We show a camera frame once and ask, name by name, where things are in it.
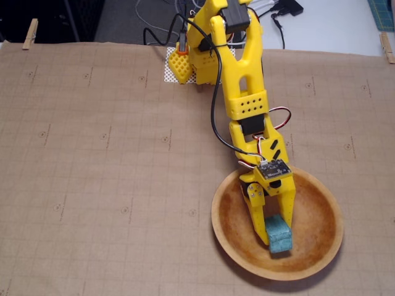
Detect brown grid paper mat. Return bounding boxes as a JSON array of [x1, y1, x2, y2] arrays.
[[0, 39, 395, 296]]

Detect white cables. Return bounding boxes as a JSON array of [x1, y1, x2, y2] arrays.
[[251, 0, 278, 18]]

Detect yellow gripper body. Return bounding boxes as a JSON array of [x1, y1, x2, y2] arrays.
[[238, 170, 296, 199]]

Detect black furniture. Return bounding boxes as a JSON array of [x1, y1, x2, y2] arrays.
[[0, 0, 104, 44]]

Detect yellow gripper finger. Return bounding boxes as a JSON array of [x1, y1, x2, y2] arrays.
[[247, 181, 270, 246], [276, 187, 296, 231]]

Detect yellow robot base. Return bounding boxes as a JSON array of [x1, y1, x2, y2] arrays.
[[171, 18, 217, 86]]

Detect black plug cable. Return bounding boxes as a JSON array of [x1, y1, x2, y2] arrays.
[[270, 11, 286, 50]]

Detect black adapter box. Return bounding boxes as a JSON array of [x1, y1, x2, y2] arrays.
[[271, 0, 305, 17]]

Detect green cutting mat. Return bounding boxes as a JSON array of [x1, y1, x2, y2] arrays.
[[367, 0, 395, 31]]

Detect round wooden bowl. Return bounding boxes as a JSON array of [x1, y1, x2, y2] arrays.
[[211, 162, 345, 281]]

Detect black camera cable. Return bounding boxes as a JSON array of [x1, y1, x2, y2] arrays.
[[143, 14, 263, 158]]

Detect red white black servo wire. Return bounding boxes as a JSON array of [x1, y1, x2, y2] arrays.
[[239, 106, 293, 165]]

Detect white perforated mesh pad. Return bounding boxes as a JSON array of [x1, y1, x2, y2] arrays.
[[163, 46, 237, 84]]

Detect blue block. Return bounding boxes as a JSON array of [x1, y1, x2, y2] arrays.
[[265, 215, 293, 255]]

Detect wooden clothespin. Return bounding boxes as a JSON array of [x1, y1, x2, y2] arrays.
[[378, 31, 395, 65], [22, 18, 39, 51]]

